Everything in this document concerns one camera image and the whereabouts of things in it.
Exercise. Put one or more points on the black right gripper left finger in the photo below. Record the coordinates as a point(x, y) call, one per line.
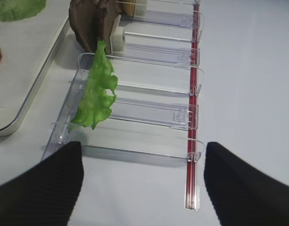
point(46, 194)

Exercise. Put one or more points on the cream metal baking tray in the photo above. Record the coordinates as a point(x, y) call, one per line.
point(11, 118)

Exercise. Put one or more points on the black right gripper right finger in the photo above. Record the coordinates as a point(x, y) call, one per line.
point(240, 194)

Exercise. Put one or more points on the ruffled green lettuce leaf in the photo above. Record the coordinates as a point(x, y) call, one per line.
point(99, 92)

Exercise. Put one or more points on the red rail strip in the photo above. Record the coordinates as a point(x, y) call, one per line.
point(192, 193)

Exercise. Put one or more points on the white paper tray liner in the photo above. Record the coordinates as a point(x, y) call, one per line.
point(24, 45)

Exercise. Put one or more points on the round flat lettuce leaf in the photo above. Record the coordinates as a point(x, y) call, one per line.
point(14, 10)

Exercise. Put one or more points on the left brown meat patty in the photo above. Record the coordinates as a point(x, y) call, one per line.
point(81, 18)

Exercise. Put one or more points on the right clear acrylic rack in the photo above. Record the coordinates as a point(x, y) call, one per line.
point(150, 54)

